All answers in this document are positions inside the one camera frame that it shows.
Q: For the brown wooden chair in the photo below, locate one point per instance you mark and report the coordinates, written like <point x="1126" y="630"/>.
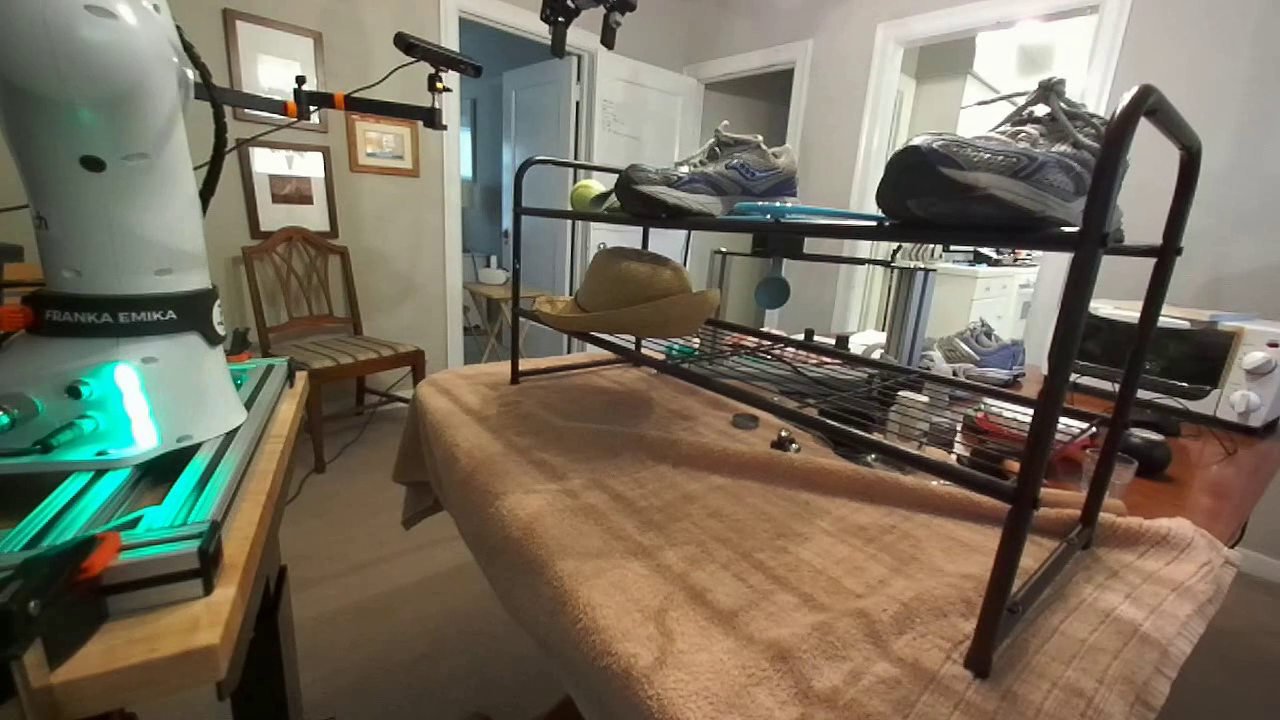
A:
<point x="322" y="320"/>

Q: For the grey blue sneaker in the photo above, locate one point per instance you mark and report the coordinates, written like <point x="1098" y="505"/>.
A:
<point x="1000" y="173"/>
<point x="983" y="352"/>
<point x="722" y="173"/>

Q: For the white door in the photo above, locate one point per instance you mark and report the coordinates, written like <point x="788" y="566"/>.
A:
<point x="644" y="120"/>

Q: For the black camera tripod arm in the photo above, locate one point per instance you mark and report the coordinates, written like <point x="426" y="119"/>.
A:
<point x="332" y="105"/>

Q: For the straw hat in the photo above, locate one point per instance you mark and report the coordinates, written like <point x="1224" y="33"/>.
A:
<point x="635" y="293"/>

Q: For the white toaster oven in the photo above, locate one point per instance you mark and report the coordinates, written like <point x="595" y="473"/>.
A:
<point x="1186" y="360"/>

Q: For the large framed picture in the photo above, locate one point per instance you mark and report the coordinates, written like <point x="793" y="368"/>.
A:
<point x="273" y="64"/>

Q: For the blue tape roll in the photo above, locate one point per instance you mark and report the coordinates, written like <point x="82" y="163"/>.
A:
<point x="775" y="289"/>

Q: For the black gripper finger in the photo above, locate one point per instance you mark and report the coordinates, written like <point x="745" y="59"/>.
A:
<point x="618" y="18"/>
<point x="561" y="22"/>

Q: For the small brown framed picture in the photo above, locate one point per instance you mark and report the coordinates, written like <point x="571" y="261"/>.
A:
<point x="385" y="145"/>

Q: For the teal plastic hanger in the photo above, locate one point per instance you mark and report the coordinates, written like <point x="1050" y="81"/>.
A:
<point x="803" y="209"/>

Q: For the aluminium rail base frame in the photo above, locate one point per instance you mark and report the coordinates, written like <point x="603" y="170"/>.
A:
<point x="144" y="505"/>

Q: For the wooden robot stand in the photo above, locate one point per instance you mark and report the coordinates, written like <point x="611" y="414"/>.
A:
<point x="202" y="603"/>

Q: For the small dark metal object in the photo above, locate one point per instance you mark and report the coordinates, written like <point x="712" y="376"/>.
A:
<point x="786" y="442"/>

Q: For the dark framed picture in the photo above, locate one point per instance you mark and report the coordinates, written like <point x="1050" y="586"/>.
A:
<point x="289" y="188"/>

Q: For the yellow-green tennis ball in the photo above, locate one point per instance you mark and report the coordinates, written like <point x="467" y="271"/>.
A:
<point x="590" y="197"/>

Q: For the black metal shoe rack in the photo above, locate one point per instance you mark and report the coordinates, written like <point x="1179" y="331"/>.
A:
<point x="932" y="238"/>

